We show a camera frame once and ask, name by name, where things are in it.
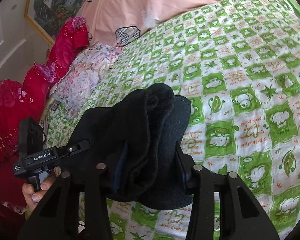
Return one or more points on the person's left hand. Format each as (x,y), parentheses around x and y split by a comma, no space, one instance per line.
(38,196)

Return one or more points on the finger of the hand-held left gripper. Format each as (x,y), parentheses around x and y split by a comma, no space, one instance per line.
(73,148)

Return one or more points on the black pants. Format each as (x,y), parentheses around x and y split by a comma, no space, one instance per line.
(150,130)

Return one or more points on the red floral quilt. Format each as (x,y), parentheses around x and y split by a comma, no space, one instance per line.
(12,105)

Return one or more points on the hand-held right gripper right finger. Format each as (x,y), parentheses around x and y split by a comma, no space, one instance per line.
(183,166)

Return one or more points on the green printed bedsheet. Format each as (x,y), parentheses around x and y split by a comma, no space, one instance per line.
(240,105)

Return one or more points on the pale floral pillow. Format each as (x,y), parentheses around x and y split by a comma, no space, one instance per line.
(77,82)

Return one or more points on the recessed ceiling light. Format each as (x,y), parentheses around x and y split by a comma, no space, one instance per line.
(14,7)

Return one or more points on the pink heart print quilt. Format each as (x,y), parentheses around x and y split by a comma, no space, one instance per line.
(130,5)

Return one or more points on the plain green cloth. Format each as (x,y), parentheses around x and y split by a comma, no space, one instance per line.
(293,5)

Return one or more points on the framed landscape picture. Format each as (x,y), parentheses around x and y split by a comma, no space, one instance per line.
(57,0)

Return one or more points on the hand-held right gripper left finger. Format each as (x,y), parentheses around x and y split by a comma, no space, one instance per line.
(118,172)

